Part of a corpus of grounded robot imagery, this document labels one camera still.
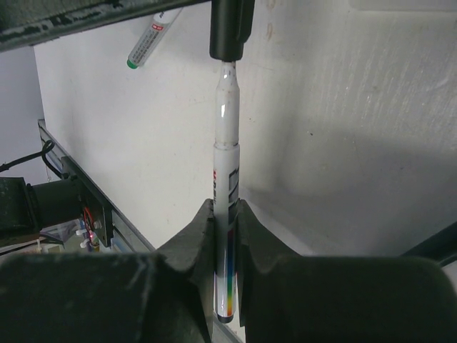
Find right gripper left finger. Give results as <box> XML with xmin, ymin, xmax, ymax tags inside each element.
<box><xmin>1</xmin><ymin>200</ymin><xmax>214</xmax><ymax>342</ymax></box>

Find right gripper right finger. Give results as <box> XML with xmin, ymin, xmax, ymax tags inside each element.
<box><xmin>236</xmin><ymin>201</ymin><xmax>456</xmax><ymax>342</ymax></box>

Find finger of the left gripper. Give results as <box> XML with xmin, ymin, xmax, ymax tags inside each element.
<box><xmin>1</xmin><ymin>0</ymin><xmax>200</xmax><ymax>52</ymax></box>

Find white pen dark green end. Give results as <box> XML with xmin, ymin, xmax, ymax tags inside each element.
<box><xmin>126</xmin><ymin>8</ymin><xmax>182</xmax><ymax>69</ymax></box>

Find white pen black end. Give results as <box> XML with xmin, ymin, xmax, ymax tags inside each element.
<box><xmin>213</xmin><ymin>61</ymin><xmax>240</xmax><ymax>324</ymax></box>

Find black pen cap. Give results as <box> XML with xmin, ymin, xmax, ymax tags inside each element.
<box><xmin>209</xmin><ymin>0</ymin><xmax>255</xmax><ymax>62</ymax></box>

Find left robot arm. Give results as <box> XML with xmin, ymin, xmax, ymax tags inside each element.
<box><xmin>1</xmin><ymin>1</ymin><xmax>195</xmax><ymax>245</ymax></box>

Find aluminium mounting rail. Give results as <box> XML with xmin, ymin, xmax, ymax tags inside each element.
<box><xmin>37</xmin><ymin>119</ymin><xmax>247</xmax><ymax>343</ymax></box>

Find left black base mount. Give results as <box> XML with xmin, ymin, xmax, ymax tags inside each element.
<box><xmin>61</xmin><ymin>156</ymin><xmax>113</xmax><ymax>247</ymax></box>

